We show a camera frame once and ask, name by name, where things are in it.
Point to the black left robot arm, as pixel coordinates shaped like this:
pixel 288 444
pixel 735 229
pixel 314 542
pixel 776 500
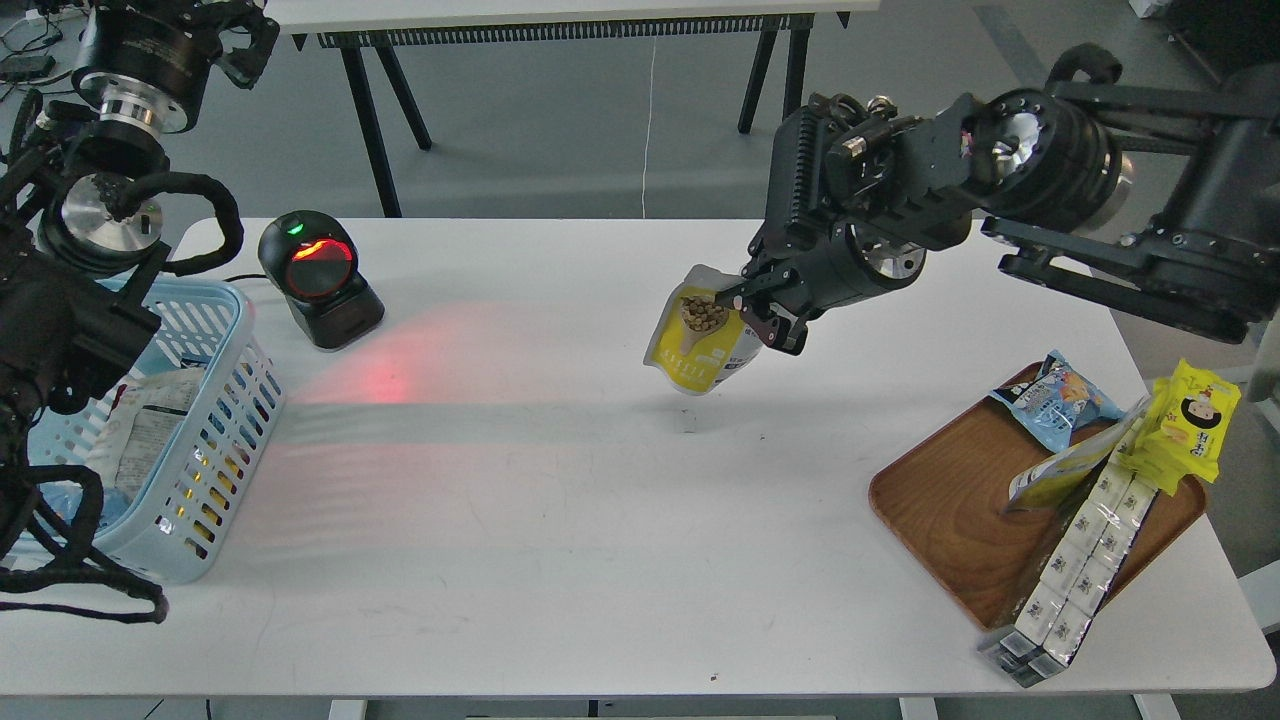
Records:
pixel 92 213

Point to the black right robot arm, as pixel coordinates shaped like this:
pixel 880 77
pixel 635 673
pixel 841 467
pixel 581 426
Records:
pixel 1157 202

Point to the blue snack bag in basket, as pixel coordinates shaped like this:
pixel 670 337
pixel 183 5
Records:
pixel 64 498

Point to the yellow white snack pouch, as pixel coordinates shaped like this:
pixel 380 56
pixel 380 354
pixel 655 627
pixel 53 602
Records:
pixel 697 344

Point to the black barcode scanner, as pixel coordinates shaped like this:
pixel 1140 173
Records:
pixel 310 257

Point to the light blue plastic basket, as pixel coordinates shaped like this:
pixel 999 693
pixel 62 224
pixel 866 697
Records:
pixel 181 514

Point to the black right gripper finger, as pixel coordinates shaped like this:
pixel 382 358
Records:
pixel 741 296
pixel 779 331

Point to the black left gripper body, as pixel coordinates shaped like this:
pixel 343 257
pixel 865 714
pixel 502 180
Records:
pixel 146 63

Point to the background table with black legs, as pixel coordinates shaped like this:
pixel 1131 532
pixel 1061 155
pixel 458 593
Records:
pixel 351 27

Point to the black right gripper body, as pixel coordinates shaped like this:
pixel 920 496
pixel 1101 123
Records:
pixel 858 195

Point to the brown wooden tray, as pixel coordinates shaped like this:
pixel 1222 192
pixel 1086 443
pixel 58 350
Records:
pixel 946 500

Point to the long white snack box pack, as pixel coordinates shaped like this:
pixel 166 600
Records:
pixel 1070 576

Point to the bright yellow snack pack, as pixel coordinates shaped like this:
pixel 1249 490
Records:
pixel 1184 429

